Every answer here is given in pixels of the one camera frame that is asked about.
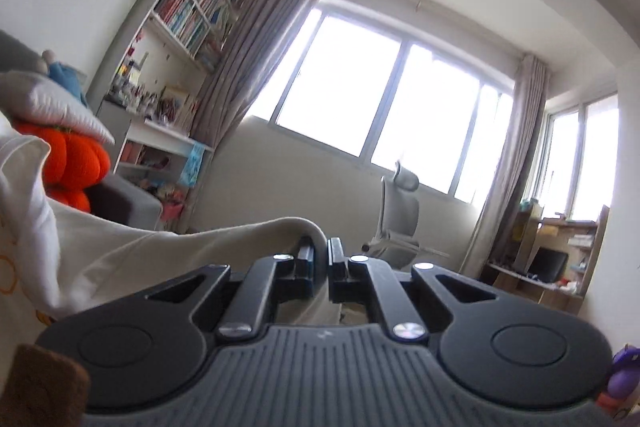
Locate white t-shirt orange print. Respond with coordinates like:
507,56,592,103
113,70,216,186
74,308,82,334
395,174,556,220
1,119,326,369

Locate white office chair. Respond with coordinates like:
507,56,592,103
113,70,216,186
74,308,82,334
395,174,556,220
361,161,449,271

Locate grey sofa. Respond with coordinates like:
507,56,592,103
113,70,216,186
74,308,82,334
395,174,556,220
1,31,162,230

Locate large window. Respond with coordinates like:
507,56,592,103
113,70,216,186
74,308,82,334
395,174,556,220
248,0,513,208

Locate wooden desk with shelf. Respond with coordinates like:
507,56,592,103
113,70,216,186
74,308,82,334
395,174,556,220
480,200,610,315

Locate orange pumpkin plush cushion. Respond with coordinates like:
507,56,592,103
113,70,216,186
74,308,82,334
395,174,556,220
13,120,111,212

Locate side window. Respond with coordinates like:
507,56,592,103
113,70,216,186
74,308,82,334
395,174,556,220
532,94,620,221

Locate white bookshelf with books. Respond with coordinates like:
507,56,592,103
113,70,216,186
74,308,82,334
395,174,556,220
87,0,244,233

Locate brown fuzzy sleeve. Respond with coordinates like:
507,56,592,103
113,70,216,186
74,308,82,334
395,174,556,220
1,345,91,427

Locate purple plush toy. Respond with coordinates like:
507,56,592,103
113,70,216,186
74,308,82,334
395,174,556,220
597,343,640,421

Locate blue plush toy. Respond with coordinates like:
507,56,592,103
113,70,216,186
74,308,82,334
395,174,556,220
49,62,88,107

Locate grey left curtain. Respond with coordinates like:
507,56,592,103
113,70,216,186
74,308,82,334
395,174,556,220
191,0,318,150

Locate grey white pillow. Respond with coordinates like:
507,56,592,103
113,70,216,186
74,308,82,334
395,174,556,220
1,70,115,144

